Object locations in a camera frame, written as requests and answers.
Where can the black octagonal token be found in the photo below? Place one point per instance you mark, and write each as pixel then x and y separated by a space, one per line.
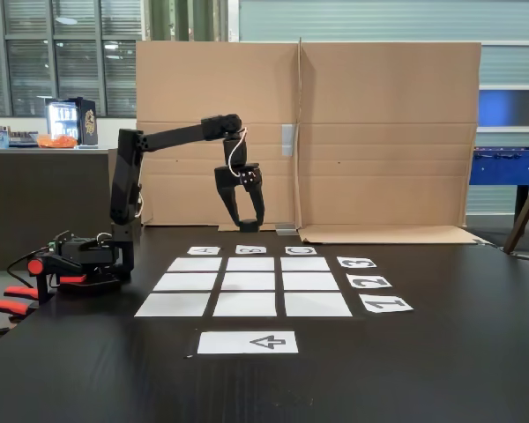
pixel 249 226

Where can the white paper grid square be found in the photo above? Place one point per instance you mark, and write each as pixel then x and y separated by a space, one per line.
pixel 244 305
pixel 248 282
pixel 310 282
pixel 305 264
pixel 250 264
pixel 195 264
pixel 317 305
pixel 172 305
pixel 185 282

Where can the grey tape strip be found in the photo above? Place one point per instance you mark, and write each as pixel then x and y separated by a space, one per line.
pixel 288 140
pixel 285 230

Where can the paper label letter B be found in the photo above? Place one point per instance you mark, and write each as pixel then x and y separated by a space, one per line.
pixel 251 250

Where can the paper label letter A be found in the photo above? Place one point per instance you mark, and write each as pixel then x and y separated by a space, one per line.
pixel 203 250

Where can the paper label letter C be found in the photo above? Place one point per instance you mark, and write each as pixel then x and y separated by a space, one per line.
pixel 300 250

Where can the brown cardboard panel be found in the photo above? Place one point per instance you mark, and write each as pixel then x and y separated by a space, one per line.
pixel 388 132
pixel 216 79

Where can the paper label number 3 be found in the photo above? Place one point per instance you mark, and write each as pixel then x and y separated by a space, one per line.
pixel 356 262

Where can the paper label number 2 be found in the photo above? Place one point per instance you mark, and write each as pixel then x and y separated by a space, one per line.
pixel 369 281

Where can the white arrow paper sheet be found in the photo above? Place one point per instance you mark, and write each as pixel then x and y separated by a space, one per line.
pixel 229 343

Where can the black mini fridge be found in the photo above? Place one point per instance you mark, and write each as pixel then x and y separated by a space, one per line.
pixel 81 121

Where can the paper label number 1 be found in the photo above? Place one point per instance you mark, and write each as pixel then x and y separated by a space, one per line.
pixel 385 305

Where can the motor controller board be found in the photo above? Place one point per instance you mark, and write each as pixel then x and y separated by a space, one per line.
pixel 61 242

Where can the orange snack bag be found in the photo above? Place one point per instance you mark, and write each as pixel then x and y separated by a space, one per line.
pixel 57 141

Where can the red and black clamp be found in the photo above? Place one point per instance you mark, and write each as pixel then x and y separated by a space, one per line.
pixel 48 266

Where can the dark brown counter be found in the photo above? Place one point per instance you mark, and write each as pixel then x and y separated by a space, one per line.
pixel 26 207

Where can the blue and white box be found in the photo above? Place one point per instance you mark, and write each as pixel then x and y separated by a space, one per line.
pixel 0 137

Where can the blue foosball table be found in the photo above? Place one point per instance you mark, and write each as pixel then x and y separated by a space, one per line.
pixel 507 167

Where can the brown wooden leg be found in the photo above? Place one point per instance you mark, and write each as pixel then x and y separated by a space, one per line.
pixel 524 211

